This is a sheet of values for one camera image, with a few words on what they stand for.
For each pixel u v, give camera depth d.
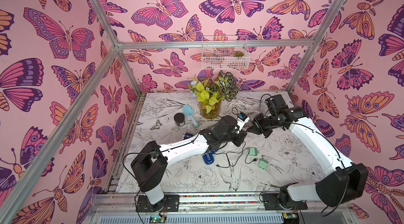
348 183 0.39
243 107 1.12
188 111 1.09
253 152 0.87
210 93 0.88
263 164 0.84
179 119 1.00
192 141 0.54
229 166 0.85
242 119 0.68
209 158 0.85
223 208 0.73
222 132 0.61
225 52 0.96
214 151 0.89
